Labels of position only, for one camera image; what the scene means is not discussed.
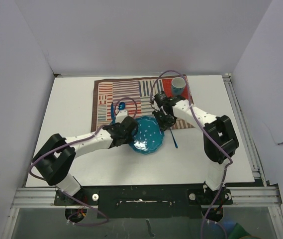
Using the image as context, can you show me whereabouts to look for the blue metallic knife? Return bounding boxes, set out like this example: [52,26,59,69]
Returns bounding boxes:
[110,102,115,124]

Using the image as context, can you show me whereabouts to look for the blue polka dot plate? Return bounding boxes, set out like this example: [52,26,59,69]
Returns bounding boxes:
[129,116,165,155]

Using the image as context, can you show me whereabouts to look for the striped patchwork placemat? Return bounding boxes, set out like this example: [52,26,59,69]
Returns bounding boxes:
[90,74,196,132]

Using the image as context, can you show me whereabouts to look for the white blue mug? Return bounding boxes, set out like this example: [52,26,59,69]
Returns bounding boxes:
[171,77,186,96]

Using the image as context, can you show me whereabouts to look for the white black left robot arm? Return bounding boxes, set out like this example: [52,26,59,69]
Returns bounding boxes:
[29,116,138,205]

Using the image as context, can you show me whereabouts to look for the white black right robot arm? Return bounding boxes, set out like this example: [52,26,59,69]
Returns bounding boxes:
[150,92,239,204]

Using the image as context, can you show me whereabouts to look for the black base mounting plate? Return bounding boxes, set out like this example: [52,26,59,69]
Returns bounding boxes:
[53,183,233,219]

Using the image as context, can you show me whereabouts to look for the green object bottom corner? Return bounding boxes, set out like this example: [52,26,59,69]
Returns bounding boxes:
[227,223,251,239]

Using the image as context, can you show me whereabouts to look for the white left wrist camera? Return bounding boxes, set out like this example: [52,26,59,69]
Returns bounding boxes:
[115,110,129,123]

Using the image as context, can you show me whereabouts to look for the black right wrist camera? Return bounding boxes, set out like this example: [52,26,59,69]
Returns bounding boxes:
[154,91,168,108]

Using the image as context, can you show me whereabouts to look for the aluminium right frame rail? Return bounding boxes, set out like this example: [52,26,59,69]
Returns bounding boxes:
[222,73,268,187]

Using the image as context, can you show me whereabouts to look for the aluminium frame rail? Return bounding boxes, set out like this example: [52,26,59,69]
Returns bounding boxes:
[222,73,268,187]
[11,186,282,208]

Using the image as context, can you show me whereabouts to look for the aluminium front frame rail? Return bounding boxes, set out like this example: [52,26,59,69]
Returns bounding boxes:
[11,186,282,208]

